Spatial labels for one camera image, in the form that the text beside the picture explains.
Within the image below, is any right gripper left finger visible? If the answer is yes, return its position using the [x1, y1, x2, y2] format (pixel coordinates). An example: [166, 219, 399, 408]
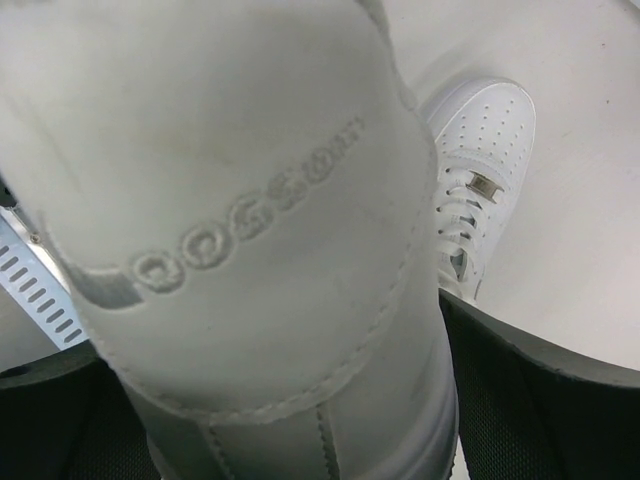
[1, 342, 160, 480]

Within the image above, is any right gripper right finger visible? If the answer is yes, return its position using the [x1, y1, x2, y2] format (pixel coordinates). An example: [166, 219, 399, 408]
[439, 292, 639, 479]

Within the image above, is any white sneaker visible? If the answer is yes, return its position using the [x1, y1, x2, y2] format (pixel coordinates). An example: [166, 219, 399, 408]
[420, 77, 536, 303]
[1, 1, 457, 479]

